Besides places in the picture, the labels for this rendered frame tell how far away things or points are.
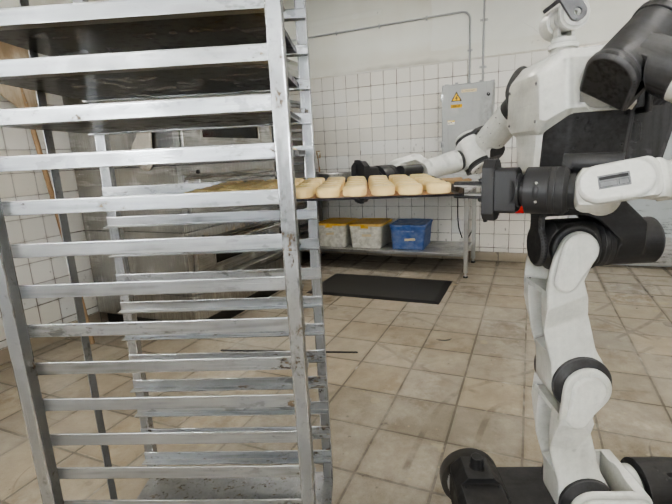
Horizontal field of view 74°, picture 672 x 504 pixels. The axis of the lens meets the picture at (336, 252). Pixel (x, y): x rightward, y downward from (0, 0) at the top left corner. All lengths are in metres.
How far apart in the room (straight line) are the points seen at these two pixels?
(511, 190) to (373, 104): 4.44
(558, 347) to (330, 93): 4.62
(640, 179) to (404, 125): 4.41
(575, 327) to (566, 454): 0.35
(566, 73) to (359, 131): 4.37
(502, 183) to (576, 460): 0.81
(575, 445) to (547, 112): 0.84
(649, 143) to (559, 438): 0.74
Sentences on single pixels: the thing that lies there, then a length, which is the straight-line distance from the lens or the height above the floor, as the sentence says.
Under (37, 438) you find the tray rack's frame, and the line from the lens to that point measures 1.28.
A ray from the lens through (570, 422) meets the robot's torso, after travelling 1.30.
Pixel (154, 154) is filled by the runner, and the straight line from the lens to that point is 0.97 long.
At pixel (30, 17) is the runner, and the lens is 1.10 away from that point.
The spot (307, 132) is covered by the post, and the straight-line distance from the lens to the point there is 1.31.
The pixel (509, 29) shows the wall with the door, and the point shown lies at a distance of 5.12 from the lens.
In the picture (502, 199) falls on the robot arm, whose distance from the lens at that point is 0.92.
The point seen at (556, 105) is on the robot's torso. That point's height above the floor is 1.29.
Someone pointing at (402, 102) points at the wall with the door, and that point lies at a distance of 5.19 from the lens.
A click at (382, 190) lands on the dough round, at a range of 0.91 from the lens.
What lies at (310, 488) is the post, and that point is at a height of 0.49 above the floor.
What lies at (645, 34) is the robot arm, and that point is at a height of 1.39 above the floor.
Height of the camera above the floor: 1.22
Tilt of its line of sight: 12 degrees down
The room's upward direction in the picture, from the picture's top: 3 degrees counter-clockwise
